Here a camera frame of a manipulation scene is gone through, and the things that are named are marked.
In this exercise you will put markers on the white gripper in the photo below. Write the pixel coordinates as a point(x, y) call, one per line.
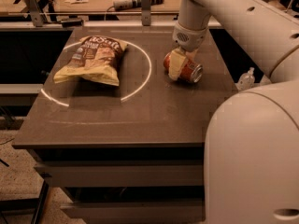
point(191, 38)

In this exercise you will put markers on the red coke can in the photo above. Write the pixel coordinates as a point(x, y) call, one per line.
point(191, 71)

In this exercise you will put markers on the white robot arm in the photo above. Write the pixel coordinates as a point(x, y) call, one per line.
point(251, 161)

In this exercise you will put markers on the clear plastic bottle left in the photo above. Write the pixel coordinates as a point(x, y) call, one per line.
point(246, 80)

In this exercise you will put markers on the yellow chip bag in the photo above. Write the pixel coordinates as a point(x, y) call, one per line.
point(97, 59)

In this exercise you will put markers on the grey drawer cabinet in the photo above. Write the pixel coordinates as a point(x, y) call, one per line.
point(148, 117)

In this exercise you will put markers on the upper grey drawer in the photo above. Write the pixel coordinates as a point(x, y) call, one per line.
point(100, 174)

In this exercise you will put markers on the grey drawer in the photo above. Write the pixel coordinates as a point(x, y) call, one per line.
point(176, 211)
point(100, 174)

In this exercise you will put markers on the lower grey drawer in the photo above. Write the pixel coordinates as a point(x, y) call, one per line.
point(176, 211)

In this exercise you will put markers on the middle metal bracket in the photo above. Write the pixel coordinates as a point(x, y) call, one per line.
point(145, 12)

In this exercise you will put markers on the metal bracket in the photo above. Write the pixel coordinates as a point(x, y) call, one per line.
point(35, 12)
point(145, 12)

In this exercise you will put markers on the left metal bracket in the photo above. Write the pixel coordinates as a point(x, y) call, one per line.
point(35, 12)

